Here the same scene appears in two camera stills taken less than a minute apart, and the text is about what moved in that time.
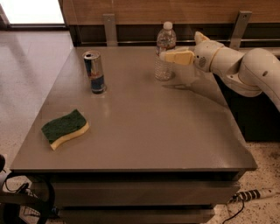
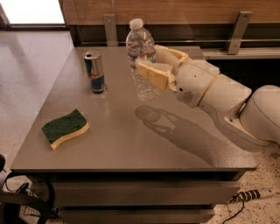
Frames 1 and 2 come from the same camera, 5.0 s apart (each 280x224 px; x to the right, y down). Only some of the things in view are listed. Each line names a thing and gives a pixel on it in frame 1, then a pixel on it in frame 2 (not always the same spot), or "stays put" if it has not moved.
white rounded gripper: x=204 y=54 to x=194 y=79
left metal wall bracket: x=111 y=31 stays put
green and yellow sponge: x=65 y=128 stays put
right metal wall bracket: x=242 y=21 stays put
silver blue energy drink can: x=94 y=64 stays put
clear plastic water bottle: x=165 y=41 to x=141 y=45
